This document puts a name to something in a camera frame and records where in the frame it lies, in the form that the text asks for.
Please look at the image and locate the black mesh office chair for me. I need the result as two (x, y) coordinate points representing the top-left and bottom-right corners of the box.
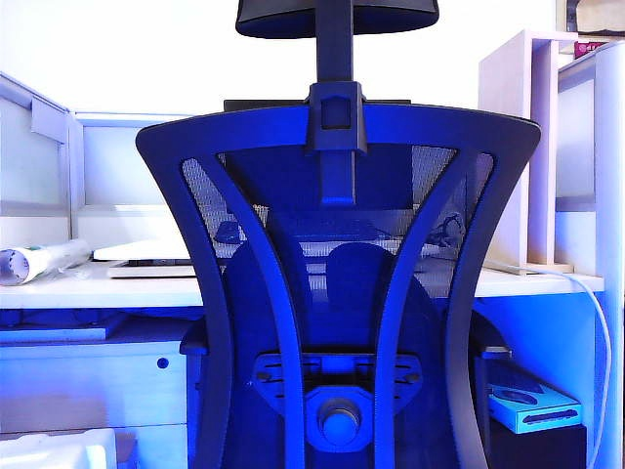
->
(135, 0), (542, 469)

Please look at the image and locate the white sliding keyboard tray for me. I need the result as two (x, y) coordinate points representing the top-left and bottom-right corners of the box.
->
(0, 312), (129, 344)

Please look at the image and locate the white drawer cabinet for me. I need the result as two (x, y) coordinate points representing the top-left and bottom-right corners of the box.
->
(0, 340), (190, 469)

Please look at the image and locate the pink small box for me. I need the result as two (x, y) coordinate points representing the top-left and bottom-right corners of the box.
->
(572, 40), (609, 61)

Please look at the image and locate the black computer case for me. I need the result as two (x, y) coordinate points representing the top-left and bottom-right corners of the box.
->
(487, 418), (588, 469)

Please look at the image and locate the white wooden desk shelf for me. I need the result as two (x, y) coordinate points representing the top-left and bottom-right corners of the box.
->
(477, 28), (579, 276)

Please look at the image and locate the white cable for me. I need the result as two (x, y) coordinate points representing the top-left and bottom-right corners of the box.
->
(483, 262), (613, 469)

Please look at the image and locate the white side partition panel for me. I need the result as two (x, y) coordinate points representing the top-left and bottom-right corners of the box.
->
(0, 71), (75, 241)

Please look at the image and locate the white round pillar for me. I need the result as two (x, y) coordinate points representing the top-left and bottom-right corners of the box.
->
(593, 42), (625, 469)

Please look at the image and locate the rolled white plastic sheet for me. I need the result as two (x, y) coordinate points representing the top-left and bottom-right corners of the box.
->
(0, 237), (94, 287)

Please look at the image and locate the light blue cardboard box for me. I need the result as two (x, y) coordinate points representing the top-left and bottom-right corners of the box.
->
(486, 379), (583, 436)

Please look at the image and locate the white rear partition panel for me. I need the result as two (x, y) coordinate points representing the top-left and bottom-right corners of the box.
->
(71, 110), (196, 245)

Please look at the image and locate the grey flat laptop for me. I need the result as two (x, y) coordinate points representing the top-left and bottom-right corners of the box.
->
(107, 259), (198, 280)

